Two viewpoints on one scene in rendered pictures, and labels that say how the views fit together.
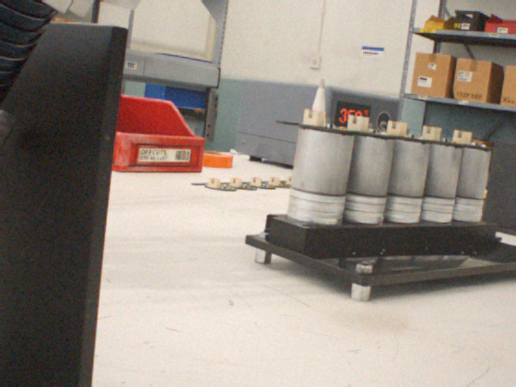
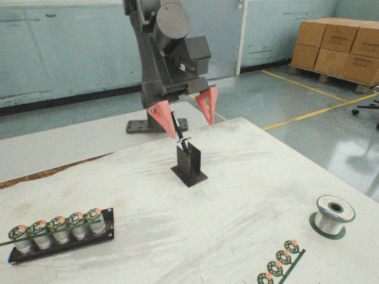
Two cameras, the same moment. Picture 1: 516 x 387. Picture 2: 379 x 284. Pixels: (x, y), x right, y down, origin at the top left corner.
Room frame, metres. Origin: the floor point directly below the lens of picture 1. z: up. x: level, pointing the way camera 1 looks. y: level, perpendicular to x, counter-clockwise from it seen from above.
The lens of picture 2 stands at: (0.49, 0.23, 1.13)
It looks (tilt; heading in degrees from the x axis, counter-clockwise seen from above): 34 degrees down; 204
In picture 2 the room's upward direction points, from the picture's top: straight up
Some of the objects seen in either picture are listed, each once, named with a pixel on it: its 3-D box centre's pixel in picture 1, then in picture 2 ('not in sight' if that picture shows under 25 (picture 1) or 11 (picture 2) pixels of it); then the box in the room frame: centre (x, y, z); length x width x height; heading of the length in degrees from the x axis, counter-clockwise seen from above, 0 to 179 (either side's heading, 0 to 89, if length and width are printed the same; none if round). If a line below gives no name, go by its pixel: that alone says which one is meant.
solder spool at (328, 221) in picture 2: not in sight; (331, 216); (0.13, 0.35, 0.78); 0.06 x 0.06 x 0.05
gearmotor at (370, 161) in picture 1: (361, 184); (79, 227); (0.34, -0.05, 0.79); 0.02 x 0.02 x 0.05
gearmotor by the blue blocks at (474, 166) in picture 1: (463, 189); (23, 241); (0.39, -0.11, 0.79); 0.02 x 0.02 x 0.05
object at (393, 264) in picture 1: (417, 258); (68, 234); (0.34, -0.08, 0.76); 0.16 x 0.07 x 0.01; 131
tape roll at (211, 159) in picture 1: (204, 158); not in sight; (0.74, 0.06, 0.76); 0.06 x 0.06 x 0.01
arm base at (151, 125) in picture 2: not in sight; (156, 116); (-0.08, -0.14, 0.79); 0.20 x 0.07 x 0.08; 119
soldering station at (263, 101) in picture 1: (315, 128); not in sight; (0.85, -0.06, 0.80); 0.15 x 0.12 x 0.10; 39
